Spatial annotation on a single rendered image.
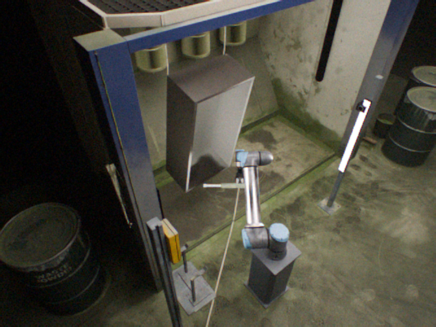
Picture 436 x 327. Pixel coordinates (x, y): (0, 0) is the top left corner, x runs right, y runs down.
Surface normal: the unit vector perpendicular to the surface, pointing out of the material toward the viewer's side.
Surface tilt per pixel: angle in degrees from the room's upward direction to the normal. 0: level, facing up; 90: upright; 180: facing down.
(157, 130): 57
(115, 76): 90
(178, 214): 0
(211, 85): 12
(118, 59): 90
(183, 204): 0
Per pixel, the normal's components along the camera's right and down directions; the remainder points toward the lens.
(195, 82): 0.15, -0.59
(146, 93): 0.53, 0.07
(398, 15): -0.78, 0.43
